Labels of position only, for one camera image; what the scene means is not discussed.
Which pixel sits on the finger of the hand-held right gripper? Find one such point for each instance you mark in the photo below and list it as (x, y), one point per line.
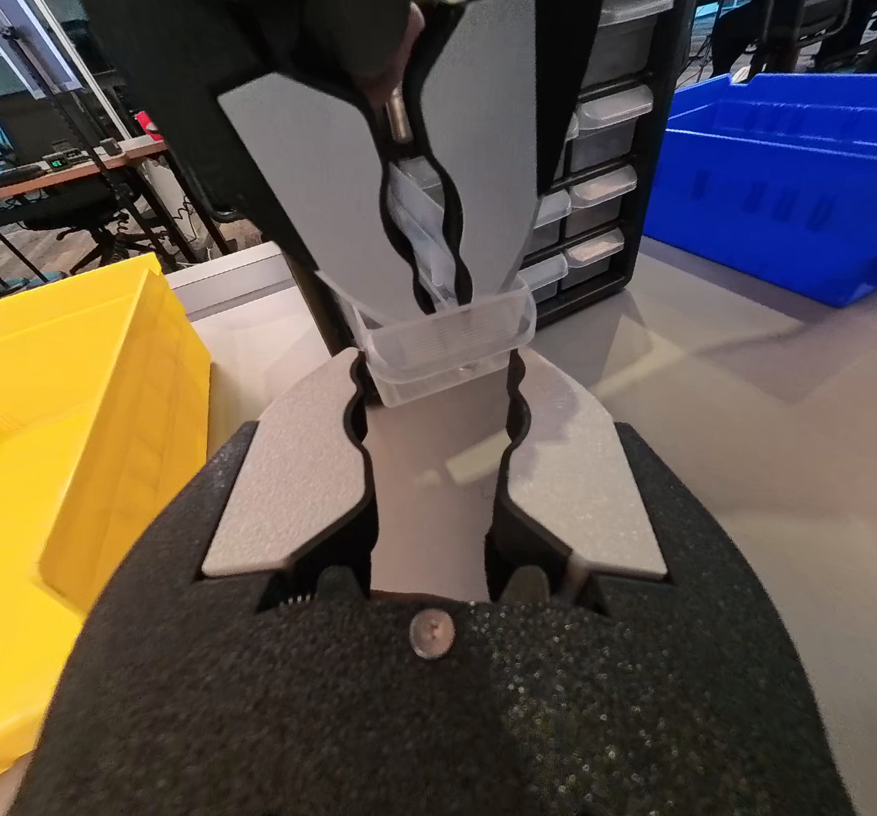
(486, 130)
(315, 178)

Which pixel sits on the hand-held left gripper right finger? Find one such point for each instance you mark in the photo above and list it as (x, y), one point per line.
(582, 487)

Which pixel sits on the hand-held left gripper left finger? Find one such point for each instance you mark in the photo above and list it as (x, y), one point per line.
(294, 487)

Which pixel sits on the clear plastic drawer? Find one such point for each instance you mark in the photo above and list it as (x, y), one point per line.
(445, 343)

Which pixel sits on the black drawer cabinet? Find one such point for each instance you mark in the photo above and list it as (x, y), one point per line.
(668, 41)

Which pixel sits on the yellow plastic bin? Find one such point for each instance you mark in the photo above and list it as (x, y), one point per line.
(103, 418)

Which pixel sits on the blue plastic bin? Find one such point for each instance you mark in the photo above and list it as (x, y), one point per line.
(753, 213)

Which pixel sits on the person's right hand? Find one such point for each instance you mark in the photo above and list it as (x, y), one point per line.
(414, 35)

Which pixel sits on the small black lit device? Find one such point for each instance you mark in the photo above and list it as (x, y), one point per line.
(61, 159)

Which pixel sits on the brown wooden table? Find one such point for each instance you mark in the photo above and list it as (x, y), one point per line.
(68, 175)

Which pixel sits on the black office chair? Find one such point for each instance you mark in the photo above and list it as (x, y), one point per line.
(843, 7)
(68, 213)

